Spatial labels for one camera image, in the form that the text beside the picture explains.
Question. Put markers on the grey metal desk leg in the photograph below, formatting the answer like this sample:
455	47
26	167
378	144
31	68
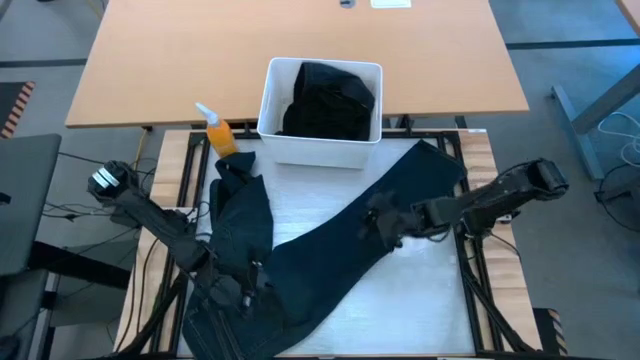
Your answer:
575	130

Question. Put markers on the light wooden desk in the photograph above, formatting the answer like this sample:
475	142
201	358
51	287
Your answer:
175	60
632	12

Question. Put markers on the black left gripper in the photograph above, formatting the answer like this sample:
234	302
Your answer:
230	280

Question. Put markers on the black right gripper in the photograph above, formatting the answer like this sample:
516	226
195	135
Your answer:
405	220

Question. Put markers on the white perforated laundry basket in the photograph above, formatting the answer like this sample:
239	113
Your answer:
320	152

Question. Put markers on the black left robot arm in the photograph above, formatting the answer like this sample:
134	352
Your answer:
150	215

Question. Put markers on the white flat socket plate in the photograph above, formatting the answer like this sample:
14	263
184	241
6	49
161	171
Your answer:
390	3

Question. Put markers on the black metal floor beam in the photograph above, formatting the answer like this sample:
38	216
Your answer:
80	265

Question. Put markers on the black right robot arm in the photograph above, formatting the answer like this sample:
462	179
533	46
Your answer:
500	195

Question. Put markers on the black mat hazard-striped edge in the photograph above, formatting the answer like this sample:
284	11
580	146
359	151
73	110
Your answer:
12	107

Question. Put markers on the dark blue jeans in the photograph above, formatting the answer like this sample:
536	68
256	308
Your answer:
310	270

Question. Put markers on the hazard-striped black block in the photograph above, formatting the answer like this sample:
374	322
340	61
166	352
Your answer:
555	330

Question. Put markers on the dark navy garment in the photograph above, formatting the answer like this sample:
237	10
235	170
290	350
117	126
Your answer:
325	105

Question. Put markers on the orange spray bottle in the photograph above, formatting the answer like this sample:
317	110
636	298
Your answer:
222	140

